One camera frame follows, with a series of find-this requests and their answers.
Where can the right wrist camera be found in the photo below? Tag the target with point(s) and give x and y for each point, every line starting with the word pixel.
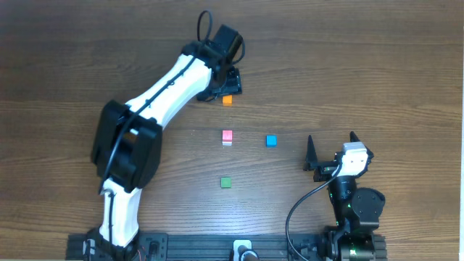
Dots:
pixel 354 157

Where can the mounting rail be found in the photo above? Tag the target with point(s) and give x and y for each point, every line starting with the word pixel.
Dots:
pixel 203 247

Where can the blue cube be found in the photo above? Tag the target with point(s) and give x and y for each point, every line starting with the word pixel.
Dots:
pixel 271 140

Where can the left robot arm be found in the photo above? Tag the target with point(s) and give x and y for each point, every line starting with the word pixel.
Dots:
pixel 181 85

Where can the pink cube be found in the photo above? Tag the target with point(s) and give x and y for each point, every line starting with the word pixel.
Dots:
pixel 227 135

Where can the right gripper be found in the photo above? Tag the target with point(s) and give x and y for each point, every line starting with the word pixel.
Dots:
pixel 322 171

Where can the orange cube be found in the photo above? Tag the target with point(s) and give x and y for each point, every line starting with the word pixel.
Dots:
pixel 227 100

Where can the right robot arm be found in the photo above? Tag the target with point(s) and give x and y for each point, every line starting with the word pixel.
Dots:
pixel 364 208

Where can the green cube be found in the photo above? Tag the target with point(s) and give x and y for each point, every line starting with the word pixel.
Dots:
pixel 225 182

